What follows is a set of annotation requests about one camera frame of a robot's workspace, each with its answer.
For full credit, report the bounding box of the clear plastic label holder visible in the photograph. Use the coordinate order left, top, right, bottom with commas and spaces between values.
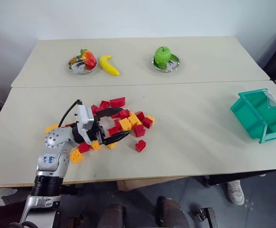
264, 91, 276, 109

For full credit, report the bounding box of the black table frame bar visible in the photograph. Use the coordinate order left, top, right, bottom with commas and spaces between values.
202, 171, 276, 188

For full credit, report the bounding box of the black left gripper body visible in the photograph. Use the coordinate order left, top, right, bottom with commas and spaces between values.
90, 115, 107, 145

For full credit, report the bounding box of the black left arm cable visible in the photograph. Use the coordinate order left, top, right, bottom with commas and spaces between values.
57, 99, 84, 128

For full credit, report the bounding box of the yellow toy banana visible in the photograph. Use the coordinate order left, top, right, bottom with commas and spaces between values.
99, 55, 120, 77

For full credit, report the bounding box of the silver plate under strawberry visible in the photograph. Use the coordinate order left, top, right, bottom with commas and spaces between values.
68, 55, 98, 76

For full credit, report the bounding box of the green toy apple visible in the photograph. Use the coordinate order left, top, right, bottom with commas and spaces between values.
153, 46, 172, 66

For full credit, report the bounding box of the dark rounded shape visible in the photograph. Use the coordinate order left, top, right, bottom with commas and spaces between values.
156, 196, 191, 228
96, 202, 127, 228

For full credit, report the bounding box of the silver plate under apple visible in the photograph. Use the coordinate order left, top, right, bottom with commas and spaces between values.
152, 54, 180, 72

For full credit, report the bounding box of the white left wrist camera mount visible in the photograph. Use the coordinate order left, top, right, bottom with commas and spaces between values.
75, 105, 96, 145

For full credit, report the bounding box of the red toy strawberry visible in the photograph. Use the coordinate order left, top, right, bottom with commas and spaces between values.
80, 48, 97, 67

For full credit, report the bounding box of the white sneaker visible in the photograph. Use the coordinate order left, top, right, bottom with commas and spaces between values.
227, 180, 245, 206

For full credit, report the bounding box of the black caster wheel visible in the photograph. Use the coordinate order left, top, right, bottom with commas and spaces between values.
189, 207, 216, 228

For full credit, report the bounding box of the brown cardboard box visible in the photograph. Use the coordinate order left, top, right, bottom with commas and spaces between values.
117, 176, 186, 191

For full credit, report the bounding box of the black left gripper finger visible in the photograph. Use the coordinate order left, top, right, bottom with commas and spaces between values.
103, 131, 132, 146
95, 107, 124, 118

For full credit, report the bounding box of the teal plastic bin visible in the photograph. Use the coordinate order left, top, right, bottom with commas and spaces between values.
230, 88, 276, 145

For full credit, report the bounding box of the large red building block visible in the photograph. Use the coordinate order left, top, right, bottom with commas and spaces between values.
109, 96, 127, 108

